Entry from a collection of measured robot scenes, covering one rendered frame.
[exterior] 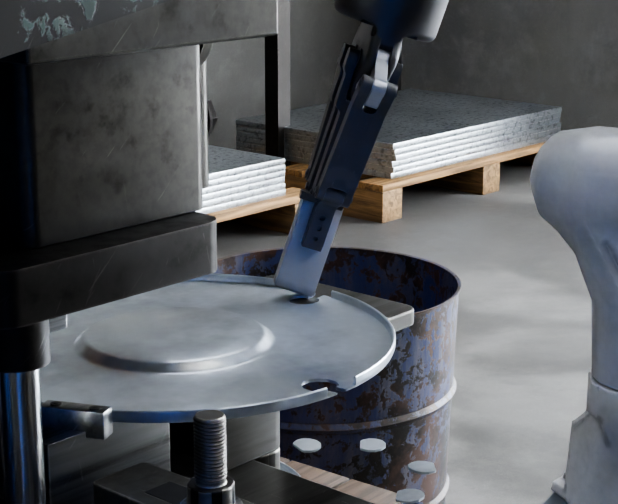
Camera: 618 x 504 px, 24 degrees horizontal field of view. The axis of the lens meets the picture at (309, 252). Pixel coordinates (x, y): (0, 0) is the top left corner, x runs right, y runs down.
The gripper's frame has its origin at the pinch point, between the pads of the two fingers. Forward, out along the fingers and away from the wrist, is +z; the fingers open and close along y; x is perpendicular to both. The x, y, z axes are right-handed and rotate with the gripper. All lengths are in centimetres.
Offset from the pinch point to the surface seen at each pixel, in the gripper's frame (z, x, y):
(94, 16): -15.1, 18.8, -39.4
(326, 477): 42, -23, 66
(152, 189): -4.9, 13.2, -21.2
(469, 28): -2, -126, 509
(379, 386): 36, -32, 90
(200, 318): 5.6, 6.6, -7.0
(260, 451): 11.8, 0.6, -11.7
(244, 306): 5.1, 3.3, -2.5
